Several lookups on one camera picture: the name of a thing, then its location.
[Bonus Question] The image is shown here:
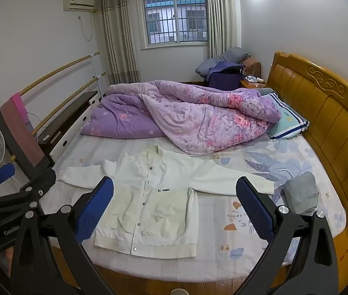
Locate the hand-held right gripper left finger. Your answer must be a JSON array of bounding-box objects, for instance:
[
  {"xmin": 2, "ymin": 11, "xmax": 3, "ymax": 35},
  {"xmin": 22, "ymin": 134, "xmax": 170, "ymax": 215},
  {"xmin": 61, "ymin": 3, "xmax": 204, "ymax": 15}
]
[{"xmin": 11, "ymin": 177, "xmax": 117, "ymax": 295}]

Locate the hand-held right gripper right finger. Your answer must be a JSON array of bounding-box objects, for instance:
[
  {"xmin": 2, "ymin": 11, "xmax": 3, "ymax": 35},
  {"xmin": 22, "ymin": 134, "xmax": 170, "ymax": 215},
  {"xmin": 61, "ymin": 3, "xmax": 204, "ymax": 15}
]
[{"xmin": 235, "ymin": 177, "xmax": 339, "ymax": 295}]

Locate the white button-up jacket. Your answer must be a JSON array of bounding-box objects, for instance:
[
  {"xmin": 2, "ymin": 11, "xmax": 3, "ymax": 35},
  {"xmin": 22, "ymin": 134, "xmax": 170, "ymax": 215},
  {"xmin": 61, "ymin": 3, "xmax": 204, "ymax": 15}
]
[{"xmin": 61, "ymin": 146, "xmax": 275, "ymax": 257}]

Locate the brown black towel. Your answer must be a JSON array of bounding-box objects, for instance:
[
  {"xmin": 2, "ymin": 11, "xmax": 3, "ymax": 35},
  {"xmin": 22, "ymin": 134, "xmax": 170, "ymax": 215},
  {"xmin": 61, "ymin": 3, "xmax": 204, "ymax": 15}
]
[{"xmin": 0, "ymin": 100, "xmax": 55, "ymax": 180}]

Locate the grey folded garment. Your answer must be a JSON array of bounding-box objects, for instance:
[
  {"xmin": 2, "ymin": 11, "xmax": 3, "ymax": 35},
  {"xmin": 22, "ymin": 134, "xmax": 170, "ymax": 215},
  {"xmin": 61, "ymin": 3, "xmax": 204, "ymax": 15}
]
[{"xmin": 284, "ymin": 171, "xmax": 320, "ymax": 215}]

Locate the floral bed sheet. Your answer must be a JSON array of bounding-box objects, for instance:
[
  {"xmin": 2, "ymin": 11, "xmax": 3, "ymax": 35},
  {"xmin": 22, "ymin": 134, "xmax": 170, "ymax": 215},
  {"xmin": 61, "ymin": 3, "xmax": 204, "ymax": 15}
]
[{"xmin": 39, "ymin": 129, "xmax": 347, "ymax": 283}]

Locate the pink towel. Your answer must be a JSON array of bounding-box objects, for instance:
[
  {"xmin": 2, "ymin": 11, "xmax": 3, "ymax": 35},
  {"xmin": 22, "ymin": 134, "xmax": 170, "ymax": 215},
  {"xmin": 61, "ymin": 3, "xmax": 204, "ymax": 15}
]
[{"xmin": 10, "ymin": 93, "xmax": 29, "ymax": 123}]

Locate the dark tv cabinet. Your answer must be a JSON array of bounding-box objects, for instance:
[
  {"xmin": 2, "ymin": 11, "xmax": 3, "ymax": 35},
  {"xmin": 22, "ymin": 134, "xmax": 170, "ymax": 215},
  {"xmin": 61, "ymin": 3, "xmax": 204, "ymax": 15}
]
[{"xmin": 37, "ymin": 90, "xmax": 101, "ymax": 160}]

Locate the teal striped pillow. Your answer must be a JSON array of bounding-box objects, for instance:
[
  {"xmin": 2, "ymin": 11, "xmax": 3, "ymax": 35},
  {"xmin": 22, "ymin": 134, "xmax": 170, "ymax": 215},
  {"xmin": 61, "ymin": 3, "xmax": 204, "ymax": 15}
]
[{"xmin": 264, "ymin": 94, "xmax": 310, "ymax": 141}]

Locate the purple floral quilt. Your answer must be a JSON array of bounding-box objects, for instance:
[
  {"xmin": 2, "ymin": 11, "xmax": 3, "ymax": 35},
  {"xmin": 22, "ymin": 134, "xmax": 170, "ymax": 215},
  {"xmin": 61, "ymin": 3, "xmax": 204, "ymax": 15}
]
[{"xmin": 80, "ymin": 80, "xmax": 282, "ymax": 156}]

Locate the wooden bed headboard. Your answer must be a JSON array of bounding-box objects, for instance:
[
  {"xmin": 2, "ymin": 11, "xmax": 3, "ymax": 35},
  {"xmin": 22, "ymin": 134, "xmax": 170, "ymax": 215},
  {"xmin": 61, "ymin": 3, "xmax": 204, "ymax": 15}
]
[{"xmin": 265, "ymin": 51, "xmax": 348, "ymax": 295}]

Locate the wooden nightstand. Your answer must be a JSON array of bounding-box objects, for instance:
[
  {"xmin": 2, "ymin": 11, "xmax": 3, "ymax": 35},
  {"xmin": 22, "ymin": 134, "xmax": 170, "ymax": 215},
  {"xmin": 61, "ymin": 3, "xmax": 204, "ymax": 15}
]
[{"xmin": 239, "ymin": 75, "xmax": 267, "ymax": 91}]

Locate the purple cloth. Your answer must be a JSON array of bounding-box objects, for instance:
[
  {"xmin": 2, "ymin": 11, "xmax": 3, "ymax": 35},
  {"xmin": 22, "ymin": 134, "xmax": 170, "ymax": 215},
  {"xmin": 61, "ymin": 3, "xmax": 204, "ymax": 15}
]
[{"xmin": 207, "ymin": 61, "xmax": 246, "ymax": 90}]

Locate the brown cloth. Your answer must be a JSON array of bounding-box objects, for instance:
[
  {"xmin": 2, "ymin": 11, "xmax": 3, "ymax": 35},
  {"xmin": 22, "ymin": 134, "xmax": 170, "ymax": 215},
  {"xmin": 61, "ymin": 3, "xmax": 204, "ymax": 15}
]
[{"xmin": 242, "ymin": 57, "xmax": 262, "ymax": 82}]

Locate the grey pillow pile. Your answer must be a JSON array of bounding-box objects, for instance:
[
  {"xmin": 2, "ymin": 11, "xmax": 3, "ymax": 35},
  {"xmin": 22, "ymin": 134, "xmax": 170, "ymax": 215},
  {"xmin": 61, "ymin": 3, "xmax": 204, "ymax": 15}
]
[{"xmin": 196, "ymin": 47, "xmax": 249, "ymax": 77}]

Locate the beige striped curtain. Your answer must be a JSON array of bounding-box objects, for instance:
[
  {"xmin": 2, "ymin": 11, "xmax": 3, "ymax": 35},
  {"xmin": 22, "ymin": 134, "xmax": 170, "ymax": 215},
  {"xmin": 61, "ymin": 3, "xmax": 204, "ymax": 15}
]
[
  {"xmin": 100, "ymin": 0, "xmax": 140, "ymax": 86},
  {"xmin": 205, "ymin": 0, "xmax": 243, "ymax": 59}
]

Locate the white air conditioner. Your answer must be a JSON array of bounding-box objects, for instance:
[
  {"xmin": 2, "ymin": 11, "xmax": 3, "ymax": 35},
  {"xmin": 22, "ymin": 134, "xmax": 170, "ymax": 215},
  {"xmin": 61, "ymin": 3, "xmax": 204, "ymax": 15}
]
[{"xmin": 62, "ymin": 0, "xmax": 96, "ymax": 13}]

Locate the barred window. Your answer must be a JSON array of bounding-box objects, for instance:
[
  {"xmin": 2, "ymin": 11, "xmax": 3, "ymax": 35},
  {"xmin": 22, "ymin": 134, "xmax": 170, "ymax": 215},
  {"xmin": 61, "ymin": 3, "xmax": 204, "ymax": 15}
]
[{"xmin": 140, "ymin": 0, "xmax": 210, "ymax": 49}]

